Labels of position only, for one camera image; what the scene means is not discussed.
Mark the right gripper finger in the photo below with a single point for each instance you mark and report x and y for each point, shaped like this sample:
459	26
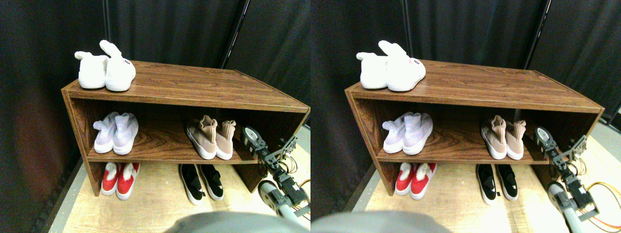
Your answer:
544	139
251	138

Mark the beige shoe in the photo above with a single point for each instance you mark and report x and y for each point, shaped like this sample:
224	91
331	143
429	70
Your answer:
515	143
495	140
203	140
225	143

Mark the black shoe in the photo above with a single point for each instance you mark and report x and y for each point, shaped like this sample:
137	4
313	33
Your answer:
191	187
486	187
213	184
508	184

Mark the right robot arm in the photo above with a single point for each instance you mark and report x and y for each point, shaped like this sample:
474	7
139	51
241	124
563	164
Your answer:
284	194
575	201

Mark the brown shoe rack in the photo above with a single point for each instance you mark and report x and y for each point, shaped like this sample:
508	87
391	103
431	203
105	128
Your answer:
194	85
480	85

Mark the black curtain stand pole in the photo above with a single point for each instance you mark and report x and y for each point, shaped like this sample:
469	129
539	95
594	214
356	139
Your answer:
235	31
105	22
536	31

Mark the lilac shoe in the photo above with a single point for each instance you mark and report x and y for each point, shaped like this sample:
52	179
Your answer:
105	140
125	138
394	141
417	138

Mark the red shoe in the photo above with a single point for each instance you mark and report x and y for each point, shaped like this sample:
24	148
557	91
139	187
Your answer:
422	185
404	183
110	183
127	185

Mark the white shoe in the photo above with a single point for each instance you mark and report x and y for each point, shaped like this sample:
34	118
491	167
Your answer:
92	73
372	73
120	74
405	74

